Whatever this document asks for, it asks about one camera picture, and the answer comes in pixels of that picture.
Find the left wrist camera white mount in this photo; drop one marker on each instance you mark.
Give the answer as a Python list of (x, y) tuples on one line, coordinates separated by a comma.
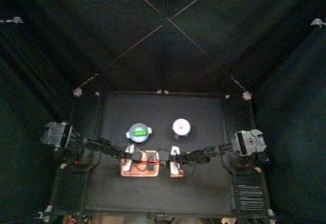
[(130, 148)]

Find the small blue toy base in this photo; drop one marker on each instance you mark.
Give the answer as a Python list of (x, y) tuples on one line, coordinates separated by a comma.
[(176, 136)]

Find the white text label sticker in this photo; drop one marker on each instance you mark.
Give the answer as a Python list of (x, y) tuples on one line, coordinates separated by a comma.
[(250, 197)]

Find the silver table corner clamp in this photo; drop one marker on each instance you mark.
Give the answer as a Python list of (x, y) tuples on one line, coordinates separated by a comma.
[(270, 216), (44, 215)]

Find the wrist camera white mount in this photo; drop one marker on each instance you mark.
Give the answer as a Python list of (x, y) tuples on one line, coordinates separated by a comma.
[(130, 148), (174, 150)]

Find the green and white object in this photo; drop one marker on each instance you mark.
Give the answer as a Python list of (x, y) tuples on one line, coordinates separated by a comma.
[(135, 138)]

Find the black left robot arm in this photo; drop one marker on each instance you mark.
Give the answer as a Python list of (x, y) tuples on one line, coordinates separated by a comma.
[(106, 146)]

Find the silver frame middle bracket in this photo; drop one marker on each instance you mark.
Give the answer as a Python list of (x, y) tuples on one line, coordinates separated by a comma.
[(162, 91)]

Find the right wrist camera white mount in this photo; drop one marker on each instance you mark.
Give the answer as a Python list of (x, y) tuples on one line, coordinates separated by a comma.
[(174, 150)]

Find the silver cloth frame clamp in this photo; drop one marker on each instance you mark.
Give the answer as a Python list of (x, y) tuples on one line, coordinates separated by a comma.
[(317, 22), (15, 20)]

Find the silver frame corner bracket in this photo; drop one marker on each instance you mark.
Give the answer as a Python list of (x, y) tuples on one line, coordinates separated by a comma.
[(247, 95), (76, 91)]

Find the white round toy pink centre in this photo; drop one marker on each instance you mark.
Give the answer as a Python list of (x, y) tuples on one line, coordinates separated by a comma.
[(180, 126)]

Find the green toy vegetable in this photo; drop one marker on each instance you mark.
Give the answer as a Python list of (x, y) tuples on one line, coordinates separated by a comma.
[(139, 132)]

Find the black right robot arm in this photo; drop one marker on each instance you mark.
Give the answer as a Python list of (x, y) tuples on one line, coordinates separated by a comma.
[(211, 150)]

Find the orange tray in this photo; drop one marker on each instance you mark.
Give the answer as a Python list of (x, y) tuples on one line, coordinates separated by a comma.
[(134, 171)]

